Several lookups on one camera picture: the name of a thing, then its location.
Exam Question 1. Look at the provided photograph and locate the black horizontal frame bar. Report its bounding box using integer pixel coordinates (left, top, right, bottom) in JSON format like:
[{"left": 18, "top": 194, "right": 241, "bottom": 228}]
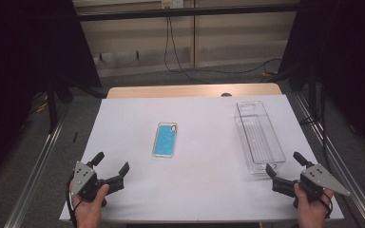
[{"left": 75, "top": 3, "right": 300, "bottom": 23}]

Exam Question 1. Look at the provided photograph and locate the white table board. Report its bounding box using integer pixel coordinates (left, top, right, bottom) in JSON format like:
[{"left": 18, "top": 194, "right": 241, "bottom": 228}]
[{"left": 59, "top": 94, "right": 345, "bottom": 222}]

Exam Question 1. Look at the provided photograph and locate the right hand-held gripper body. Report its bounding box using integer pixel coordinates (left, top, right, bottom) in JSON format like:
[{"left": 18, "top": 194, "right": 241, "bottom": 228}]
[{"left": 293, "top": 162, "right": 352, "bottom": 203}]

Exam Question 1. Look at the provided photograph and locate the person's left hand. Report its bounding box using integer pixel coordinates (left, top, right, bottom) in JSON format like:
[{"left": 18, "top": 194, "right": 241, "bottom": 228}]
[{"left": 70, "top": 182, "right": 110, "bottom": 228}]

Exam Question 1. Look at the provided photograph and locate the white wall outlet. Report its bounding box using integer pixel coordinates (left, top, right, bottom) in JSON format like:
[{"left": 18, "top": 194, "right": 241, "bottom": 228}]
[{"left": 161, "top": 0, "right": 184, "bottom": 10}]

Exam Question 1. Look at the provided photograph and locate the clear plastic storage box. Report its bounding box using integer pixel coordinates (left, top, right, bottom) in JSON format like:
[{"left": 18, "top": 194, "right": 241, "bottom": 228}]
[{"left": 234, "top": 100, "right": 287, "bottom": 176}]

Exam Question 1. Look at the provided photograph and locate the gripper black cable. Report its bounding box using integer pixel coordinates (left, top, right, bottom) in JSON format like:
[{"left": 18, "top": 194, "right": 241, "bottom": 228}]
[
  {"left": 66, "top": 172, "right": 79, "bottom": 228},
  {"left": 317, "top": 191, "right": 335, "bottom": 220}
]

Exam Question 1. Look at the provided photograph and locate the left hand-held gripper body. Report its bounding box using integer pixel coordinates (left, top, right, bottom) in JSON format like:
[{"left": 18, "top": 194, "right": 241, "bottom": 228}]
[{"left": 70, "top": 161, "right": 108, "bottom": 203}]

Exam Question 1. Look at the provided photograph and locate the black floor cable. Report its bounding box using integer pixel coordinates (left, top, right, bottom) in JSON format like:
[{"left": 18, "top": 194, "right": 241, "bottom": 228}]
[{"left": 183, "top": 57, "right": 283, "bottom": 76}]

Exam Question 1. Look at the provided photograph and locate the person's right hand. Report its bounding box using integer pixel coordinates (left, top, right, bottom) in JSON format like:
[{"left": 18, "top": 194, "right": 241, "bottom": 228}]
[{"left": 293, "top": 182, "right": 335, "bottom": 228}]

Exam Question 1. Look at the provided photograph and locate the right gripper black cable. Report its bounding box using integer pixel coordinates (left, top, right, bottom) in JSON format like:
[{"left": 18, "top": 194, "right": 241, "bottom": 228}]
[{"left": 317, "top": 191, "right": 335, "bottom": 220}]

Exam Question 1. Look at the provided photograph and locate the clear phone case blue insert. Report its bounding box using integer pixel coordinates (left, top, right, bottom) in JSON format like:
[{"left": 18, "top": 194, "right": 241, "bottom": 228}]
[{"left": 151, "top": 122, "right": 179, "bottom": 159}]

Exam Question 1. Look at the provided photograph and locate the wooden table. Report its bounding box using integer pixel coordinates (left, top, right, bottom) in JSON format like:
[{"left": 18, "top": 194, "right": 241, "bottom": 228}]
[{"left": 106, "top": 83, "right": 283, "bottom": 100}]

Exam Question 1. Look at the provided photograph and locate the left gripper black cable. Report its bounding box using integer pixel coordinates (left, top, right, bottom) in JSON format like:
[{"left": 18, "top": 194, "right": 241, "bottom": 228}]
[{"left": 66, "top": 172, "right": 79, "bottom": 228}]

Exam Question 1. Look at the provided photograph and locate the black curtain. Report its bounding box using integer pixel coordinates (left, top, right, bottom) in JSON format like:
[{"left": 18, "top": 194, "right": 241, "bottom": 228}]
[
  {"left": 278, "top": 0, "right": 365, "bottom": 163},
  {"left": 0, "top": 0, "right": 103, "bottom": 185}
]

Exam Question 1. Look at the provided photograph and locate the black hanging wall cable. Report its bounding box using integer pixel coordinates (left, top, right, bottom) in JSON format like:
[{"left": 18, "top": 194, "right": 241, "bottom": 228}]
[{"left": 163, "top": 16, "right": 211, "bottom": 86}]

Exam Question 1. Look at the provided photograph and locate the aluminium floor rail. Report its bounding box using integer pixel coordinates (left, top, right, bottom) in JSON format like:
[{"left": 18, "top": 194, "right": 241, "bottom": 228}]
[
  {"left": 3, "top": 103, "right": 72, "bottom": 228},
  {"left": 293, "top": 92, "right": 365, "bottom": 228}
]

